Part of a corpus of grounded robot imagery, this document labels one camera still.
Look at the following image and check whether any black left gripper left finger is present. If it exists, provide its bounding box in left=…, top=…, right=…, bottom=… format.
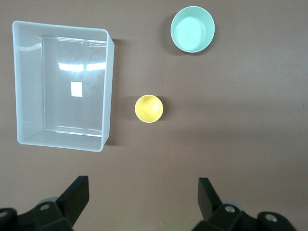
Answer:
left=0, top=176, right=90, bottom=231

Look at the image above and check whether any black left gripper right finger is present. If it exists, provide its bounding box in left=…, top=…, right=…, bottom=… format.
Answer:
left=192, top=177, right=295, bottom=231

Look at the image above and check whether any yellow plastic cup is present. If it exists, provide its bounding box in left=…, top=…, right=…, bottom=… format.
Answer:
left=134, top=94, right=164, bottom=124

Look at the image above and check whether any mint green bowl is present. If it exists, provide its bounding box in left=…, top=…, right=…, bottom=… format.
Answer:
left=170, top=6, right=216, bottom=54

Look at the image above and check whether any brown table cover mat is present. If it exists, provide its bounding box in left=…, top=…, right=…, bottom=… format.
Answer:
left=0, top=0, right=308, bottom=231

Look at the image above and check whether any white rectangular label sticker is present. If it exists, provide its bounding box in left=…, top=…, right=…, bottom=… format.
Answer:
left=71, top=81, right=83, bottom=97

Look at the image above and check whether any translucent white plastic bin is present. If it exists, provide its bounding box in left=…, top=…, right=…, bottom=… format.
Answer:
left=12, top=20, right=116, bottom=153

